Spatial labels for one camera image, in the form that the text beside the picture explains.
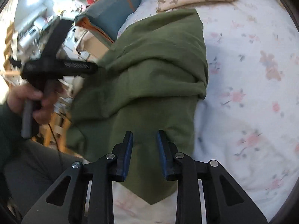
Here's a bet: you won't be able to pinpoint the wooden chair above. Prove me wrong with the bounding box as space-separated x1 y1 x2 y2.
32 112 73 155

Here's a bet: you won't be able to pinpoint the teal bed side rail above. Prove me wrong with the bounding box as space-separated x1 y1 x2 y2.
75 0 141 48

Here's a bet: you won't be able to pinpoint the dark green sleeve forearm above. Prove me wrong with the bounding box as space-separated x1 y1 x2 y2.
0 102 29 172

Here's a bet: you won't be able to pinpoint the olive green pants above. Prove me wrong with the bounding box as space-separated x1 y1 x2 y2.
66 9 208 204

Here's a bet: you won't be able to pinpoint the person's left hand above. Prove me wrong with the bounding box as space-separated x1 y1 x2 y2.
6 83 64 124

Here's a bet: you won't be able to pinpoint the white floral bed sheet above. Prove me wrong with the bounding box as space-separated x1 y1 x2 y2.
112 0 299 224

